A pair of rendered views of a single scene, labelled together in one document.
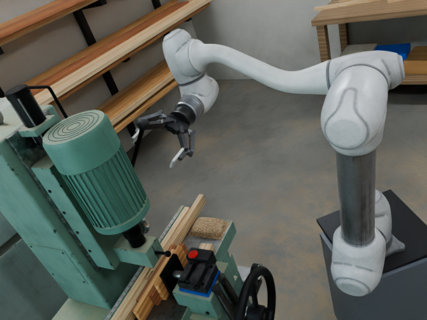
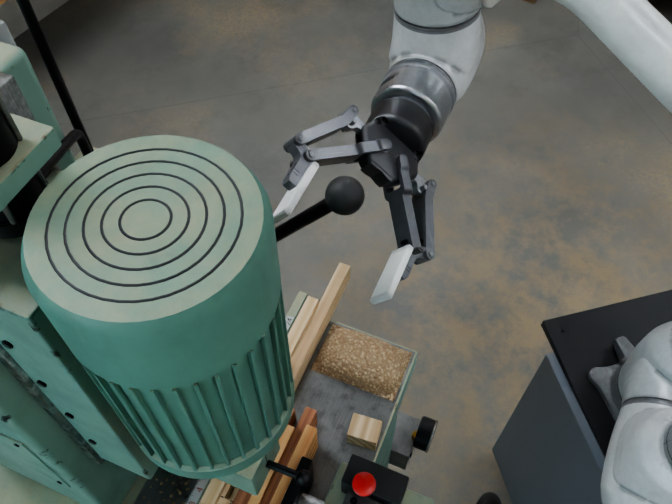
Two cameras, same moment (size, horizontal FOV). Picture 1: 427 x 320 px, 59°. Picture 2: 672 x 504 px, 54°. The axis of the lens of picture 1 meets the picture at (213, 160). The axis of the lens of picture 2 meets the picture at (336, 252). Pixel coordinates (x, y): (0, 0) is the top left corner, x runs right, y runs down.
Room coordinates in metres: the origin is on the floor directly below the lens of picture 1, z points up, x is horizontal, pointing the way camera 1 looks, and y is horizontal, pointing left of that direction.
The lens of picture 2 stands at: (0.62, 0.24, 1.87)
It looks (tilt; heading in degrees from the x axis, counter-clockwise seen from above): 55 degrees down; 348
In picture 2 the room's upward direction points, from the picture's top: straight up
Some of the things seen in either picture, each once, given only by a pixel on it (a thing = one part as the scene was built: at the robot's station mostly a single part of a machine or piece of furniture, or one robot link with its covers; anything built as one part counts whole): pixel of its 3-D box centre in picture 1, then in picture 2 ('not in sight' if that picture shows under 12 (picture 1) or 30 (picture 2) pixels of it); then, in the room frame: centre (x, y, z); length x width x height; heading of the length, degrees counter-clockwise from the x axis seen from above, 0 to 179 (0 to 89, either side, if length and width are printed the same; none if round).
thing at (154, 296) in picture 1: (169, 272); (280, 482); (0.90, 0.26, 0.92); 0.22 x 0.02 x 0.05; 145
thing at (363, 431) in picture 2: (206, 250); (364, 431); (0.95, 0.12, 0.92); 0.04 x 0.04 x 0.03; 60
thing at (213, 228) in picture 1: (207, 225); (362, 356); (1.07, 0.10, 0.92); 0.14 x 0.09 x 0.04; 55
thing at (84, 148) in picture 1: (100, 173); (186, 327); (0.92, 0.31, 1.35); 0.18 x 0.18 x 0.31
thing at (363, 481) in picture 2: (193, 254); (364, 484); (0.85, 0.15, 1.02); 0.03 x 0.03 x 0.01
